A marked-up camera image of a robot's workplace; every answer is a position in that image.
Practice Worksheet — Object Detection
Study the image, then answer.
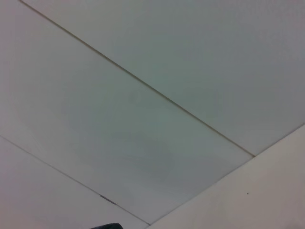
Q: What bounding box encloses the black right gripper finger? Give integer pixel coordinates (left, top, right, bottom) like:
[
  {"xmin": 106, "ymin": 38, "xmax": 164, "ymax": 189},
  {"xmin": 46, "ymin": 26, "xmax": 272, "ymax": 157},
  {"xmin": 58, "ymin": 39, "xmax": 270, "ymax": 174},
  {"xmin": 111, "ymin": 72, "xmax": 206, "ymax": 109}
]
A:
[{"xmin": 90, "ymin": 222, "xmax": 123, "ymax": 229}]

